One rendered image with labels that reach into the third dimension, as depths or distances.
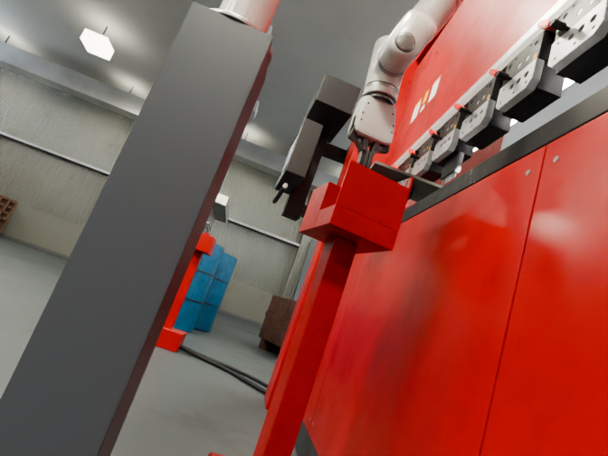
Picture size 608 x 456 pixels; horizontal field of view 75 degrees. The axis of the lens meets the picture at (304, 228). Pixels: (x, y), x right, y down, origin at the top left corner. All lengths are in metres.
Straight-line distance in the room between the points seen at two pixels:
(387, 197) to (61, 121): 11.81
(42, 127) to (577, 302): 12.36
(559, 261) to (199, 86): 0.70
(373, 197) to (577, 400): 0.54
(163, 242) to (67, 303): 0.19
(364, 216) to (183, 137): 0.41
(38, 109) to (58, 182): 2.04
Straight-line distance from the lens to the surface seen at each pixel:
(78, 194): 11.69
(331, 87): 2.65
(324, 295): 0.89
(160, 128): 0.85
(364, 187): 0.88
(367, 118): 0.96
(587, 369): 0.52
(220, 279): 4.63
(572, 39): 1.10
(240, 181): 11.22
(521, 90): 1.18
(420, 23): 1.02
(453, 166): 1.45
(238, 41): 0.94
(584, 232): 0.58
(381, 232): 0.88
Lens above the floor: 0.45
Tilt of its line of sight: 13 degrees up
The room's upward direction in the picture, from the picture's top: 19 degrees clockwise
